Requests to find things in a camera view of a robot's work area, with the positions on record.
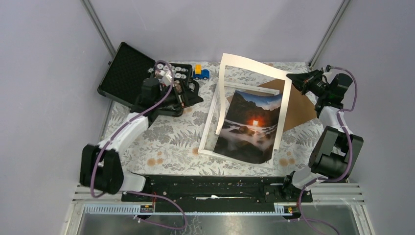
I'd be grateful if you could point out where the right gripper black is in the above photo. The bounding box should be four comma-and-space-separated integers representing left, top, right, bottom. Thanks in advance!
285, 70, 330, 98

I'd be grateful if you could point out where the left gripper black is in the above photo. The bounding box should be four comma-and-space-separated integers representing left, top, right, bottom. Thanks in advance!
155, 80, 204, 111

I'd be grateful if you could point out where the brown backing board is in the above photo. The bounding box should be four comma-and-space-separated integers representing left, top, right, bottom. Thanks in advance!
226, 86, 317, 132

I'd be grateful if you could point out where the white picture frame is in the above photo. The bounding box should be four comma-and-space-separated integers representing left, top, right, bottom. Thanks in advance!
198, 82, 281, 169

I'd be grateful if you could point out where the landscape sunset photo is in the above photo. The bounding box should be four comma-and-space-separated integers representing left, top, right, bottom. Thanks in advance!
213, 91, 282, 164

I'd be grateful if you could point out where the cream mat board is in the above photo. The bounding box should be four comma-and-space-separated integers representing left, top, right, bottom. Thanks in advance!
215, 53, 292, 150

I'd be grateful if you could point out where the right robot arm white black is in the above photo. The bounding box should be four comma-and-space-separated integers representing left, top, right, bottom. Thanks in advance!
279, 66, 364, 202

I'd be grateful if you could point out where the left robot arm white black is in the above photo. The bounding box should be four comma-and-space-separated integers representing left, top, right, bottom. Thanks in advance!
79, 75, 203, 201

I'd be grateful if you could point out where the blue yellow toy truck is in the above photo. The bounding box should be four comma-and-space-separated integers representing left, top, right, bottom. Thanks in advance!
192, 64, 210, 80

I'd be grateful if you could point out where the black poker chip case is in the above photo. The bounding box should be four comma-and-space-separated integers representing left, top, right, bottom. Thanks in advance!
97, 42, 195, 112

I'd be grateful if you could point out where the right aluminium corner post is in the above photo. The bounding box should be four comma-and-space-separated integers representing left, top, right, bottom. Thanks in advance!
308, 0, 352, 69

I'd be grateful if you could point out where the aluminium corner post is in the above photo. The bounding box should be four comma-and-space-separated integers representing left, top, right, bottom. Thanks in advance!
81, 0, 116, 58
308, 0, 352, 69

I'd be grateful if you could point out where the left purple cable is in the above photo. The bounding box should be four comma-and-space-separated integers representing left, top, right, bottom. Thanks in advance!
89, 60, 189, 231

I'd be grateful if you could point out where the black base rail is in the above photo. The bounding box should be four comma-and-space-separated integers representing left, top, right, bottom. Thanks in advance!
121, 174, 313, 213

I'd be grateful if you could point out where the left aluminium corner post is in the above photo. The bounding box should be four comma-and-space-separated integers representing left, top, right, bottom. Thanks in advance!
81, 0, 116, 58

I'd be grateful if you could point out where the white slotted cable duct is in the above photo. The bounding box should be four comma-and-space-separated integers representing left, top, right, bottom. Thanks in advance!
83, 202, 300, 216

